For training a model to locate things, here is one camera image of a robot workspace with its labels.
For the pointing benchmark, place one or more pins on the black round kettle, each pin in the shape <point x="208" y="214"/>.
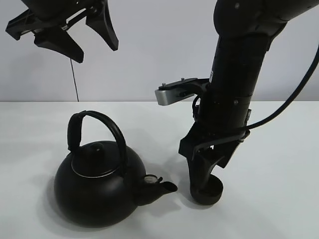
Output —
<point x="103" y="182"/>

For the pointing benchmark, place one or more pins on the black teacup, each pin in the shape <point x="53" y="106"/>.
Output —
<point x="210" y="193"/>

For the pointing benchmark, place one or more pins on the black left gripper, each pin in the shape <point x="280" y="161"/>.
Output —
<point x="54" y="17"/>

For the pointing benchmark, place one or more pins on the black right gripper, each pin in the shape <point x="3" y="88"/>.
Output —
<point x="204" y="149"/>

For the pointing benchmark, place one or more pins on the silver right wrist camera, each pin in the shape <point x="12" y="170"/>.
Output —
<point x="171" y="93"/>

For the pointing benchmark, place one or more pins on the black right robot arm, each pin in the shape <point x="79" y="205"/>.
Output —
<point x="246" y="29"/>

